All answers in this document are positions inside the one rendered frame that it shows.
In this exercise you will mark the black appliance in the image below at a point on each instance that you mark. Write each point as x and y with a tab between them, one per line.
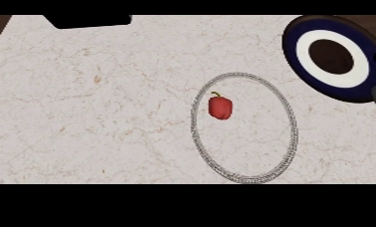
93	21

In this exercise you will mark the navy and white plate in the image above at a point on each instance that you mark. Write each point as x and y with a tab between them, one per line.
305	71

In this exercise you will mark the red bell pepper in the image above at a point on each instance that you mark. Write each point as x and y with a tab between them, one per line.
219	108

